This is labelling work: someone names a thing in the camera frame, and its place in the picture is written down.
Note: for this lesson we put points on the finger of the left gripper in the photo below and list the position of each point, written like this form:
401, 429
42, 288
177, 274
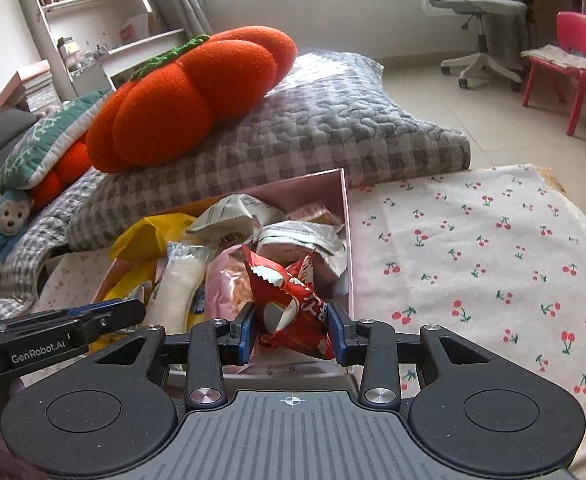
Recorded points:
113, 314

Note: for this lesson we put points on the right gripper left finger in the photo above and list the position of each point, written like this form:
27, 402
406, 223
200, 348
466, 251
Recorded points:
213, 345

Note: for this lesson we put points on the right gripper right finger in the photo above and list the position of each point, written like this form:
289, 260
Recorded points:
372, 345

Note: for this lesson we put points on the clear white rice cracker packet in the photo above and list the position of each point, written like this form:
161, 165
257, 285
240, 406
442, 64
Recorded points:
183, 274

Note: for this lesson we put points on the pink snack packet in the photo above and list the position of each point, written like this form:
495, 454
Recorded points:
227, 285

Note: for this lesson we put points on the red snack packet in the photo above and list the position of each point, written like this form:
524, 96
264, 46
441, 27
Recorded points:
289, 312

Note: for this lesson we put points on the white text snack packet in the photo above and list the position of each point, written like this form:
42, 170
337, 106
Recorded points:
234, 219

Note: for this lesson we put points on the yellow blue snack packet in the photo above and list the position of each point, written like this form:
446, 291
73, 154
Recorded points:
196, 312

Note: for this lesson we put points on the pink cardboard box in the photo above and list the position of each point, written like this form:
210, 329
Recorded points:
326, 187

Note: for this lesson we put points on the large yellow snack bag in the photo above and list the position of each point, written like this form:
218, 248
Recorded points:
139, 254

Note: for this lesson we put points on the grey checked sofa cover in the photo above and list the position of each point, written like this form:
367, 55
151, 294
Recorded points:
20, 273

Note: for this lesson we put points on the brown bread snack packet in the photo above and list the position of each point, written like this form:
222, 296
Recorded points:
316, 212

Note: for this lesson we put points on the cherry print cloth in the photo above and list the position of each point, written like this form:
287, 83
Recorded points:
497, 255

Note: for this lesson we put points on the small orange pumpkin cushion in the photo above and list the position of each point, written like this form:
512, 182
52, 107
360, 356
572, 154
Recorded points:
69, 168

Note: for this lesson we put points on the green snowflake pillow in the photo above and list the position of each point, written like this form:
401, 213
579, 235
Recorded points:
47, 141

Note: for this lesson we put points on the orange pumpkin plush cushion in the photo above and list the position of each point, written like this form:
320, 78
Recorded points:
172, 102

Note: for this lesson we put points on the stack of books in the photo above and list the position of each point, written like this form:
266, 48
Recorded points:
31, 89

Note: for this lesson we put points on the grey checked quilted cushion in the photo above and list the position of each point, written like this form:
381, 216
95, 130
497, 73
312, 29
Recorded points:
331, 111

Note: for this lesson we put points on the white bookshelf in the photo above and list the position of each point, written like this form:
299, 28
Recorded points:
90, 44

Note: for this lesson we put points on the red plastic child chair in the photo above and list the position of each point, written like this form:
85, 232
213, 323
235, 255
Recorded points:
568, 59

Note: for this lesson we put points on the grey office chair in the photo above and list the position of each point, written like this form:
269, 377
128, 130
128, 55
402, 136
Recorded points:
480, 60

